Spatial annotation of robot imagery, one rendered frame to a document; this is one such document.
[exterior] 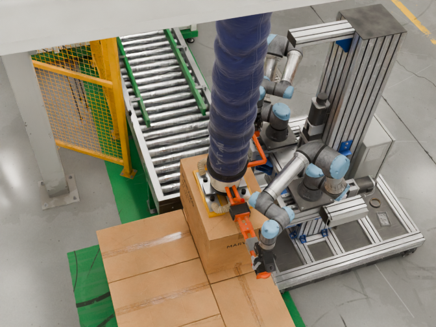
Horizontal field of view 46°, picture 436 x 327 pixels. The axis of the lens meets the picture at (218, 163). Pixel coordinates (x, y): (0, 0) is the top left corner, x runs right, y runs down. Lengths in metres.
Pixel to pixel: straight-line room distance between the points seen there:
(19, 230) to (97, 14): 3.91
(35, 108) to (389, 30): 2.29
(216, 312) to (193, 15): 2.84
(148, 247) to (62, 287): 0.84
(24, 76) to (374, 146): 2.22
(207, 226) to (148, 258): 0.65
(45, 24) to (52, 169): 3.72
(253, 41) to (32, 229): 2.71
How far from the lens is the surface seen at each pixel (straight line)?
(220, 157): 2.62
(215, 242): 2.83
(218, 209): 2.81
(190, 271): 3.30
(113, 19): 0.42
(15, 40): 0.41
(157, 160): 3.81
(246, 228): 2.69
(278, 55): 3.23
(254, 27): 2.07
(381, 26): 2.69
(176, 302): 3.21
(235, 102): 2.32
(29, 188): 4.52
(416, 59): 6.14
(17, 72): 3.46
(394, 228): 4.18
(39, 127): 3.78
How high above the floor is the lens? 3.46
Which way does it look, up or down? 50 degrees down
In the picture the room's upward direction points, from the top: 5 degrees clockwise
